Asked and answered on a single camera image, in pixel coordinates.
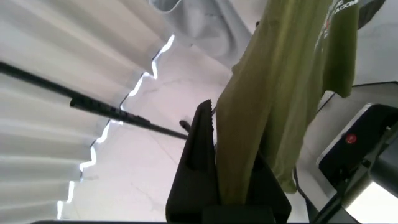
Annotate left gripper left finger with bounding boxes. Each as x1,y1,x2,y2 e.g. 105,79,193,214
165,99,222,223

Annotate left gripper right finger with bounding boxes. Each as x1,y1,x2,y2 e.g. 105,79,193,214
245,152,292,223

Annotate green garment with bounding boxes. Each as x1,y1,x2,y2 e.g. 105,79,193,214
215,0,360,206

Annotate pale grey shorts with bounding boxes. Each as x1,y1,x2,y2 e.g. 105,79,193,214
148,0,253,62

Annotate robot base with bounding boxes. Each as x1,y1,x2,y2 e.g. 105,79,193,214
306,80,398,223

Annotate black clothes rack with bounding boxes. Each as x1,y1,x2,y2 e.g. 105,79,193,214
0,61,192,141

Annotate white curtain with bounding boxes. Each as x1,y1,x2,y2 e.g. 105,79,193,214
0,0,175,223

